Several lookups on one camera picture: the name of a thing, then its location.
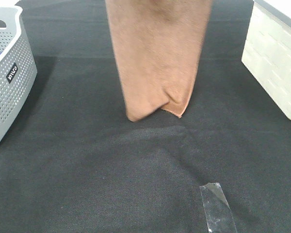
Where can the brown towel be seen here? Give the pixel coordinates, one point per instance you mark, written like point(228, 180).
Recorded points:
point(157, 46)

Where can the clear tape strip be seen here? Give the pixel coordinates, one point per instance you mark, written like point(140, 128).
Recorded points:
point(218, 214)

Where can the grey perforated laundry basket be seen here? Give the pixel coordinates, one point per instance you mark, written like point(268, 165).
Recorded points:
point(17, 66)

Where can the white plastic storage box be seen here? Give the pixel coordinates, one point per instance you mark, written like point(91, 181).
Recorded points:
point(267, 52)

